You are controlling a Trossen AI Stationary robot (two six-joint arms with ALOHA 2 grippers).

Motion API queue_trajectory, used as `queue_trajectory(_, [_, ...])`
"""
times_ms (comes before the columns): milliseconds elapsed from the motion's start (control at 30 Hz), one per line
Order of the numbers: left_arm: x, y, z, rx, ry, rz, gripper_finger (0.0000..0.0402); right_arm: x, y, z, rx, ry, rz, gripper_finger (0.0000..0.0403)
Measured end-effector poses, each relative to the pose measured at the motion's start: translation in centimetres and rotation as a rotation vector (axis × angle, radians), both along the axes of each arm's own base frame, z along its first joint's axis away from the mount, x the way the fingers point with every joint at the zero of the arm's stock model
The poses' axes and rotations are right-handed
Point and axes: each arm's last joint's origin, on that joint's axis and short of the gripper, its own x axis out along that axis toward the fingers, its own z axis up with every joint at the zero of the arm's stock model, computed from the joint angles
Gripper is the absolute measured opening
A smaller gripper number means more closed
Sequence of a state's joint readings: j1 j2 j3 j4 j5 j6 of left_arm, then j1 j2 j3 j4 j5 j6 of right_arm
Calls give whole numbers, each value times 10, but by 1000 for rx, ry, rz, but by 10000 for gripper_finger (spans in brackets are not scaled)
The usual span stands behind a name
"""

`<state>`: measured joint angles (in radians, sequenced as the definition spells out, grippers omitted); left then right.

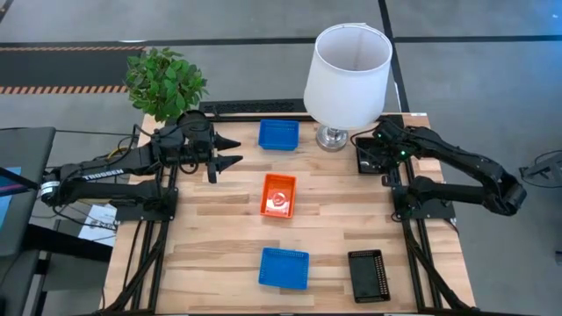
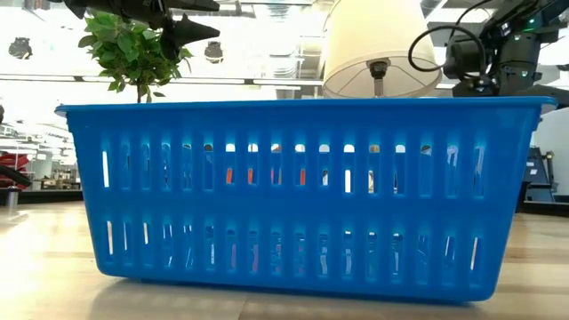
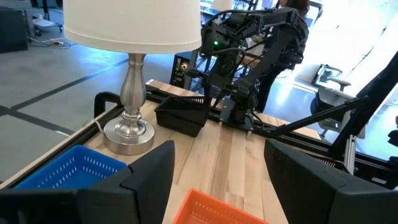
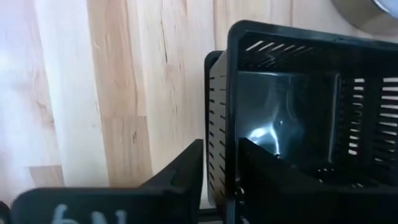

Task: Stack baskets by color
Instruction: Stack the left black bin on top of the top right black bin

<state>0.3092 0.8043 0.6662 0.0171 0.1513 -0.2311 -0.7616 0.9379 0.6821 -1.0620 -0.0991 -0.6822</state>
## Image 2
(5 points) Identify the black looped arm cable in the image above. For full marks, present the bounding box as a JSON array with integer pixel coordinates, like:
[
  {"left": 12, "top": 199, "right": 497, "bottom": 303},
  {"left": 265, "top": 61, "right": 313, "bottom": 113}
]
[{"left": 407, "top": 23, "right": 488, "bottom": 75}]

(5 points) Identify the black aluminium table frame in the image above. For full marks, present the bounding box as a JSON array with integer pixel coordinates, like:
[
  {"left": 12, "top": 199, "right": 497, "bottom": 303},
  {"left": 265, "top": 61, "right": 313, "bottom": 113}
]
[{"left": 0, "top": 188, "right": 84, "bottom": 206}]

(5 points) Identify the small green leafy plant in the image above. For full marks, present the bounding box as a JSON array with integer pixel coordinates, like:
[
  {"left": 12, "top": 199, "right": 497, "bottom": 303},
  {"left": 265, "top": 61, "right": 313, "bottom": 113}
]
[{"left": 77, "top": 9, "right": 195, "bottom": 104}]

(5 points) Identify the red background equipment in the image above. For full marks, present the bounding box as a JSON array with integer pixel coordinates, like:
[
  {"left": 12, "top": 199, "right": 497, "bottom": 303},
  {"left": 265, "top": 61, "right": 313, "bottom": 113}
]
[{"left": 0, "top": 150, "right": 33, "bottom": 190}]

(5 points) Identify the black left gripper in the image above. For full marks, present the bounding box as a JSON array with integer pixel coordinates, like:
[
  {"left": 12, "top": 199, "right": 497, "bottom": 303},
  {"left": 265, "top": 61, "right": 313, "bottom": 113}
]
[{"left": 48, "top": 0, "right": 221, "bottom": 61}]

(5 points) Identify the black background machine stand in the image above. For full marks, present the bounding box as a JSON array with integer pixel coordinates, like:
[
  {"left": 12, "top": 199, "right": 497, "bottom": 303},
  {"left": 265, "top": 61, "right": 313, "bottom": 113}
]
[{"left": 516, "top": 146, "right": 559, "bottom": 215}]

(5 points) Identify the black round ceiling fixture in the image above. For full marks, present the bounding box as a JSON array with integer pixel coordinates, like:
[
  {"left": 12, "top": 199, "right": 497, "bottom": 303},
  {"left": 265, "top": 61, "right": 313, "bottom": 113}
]
[
  {"left": 204, "top": 40, "right": 225, "bottom": 64},
  {"left": 7, "top": 36, "right": 34, "bottom": 60}
]

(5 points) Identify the silver table lamp cream shade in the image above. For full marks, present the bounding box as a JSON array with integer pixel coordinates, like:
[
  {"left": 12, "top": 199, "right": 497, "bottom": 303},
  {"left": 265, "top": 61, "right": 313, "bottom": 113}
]
[{"left": 321, "top": 0, "right": 444, "bottom": 100}]

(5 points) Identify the blue slotted plastic basket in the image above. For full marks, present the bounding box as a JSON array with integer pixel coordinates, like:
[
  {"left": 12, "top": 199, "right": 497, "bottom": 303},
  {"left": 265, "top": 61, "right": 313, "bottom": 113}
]
[{"left": 54, "top": 96, "right": 558, "bottom": 304}]

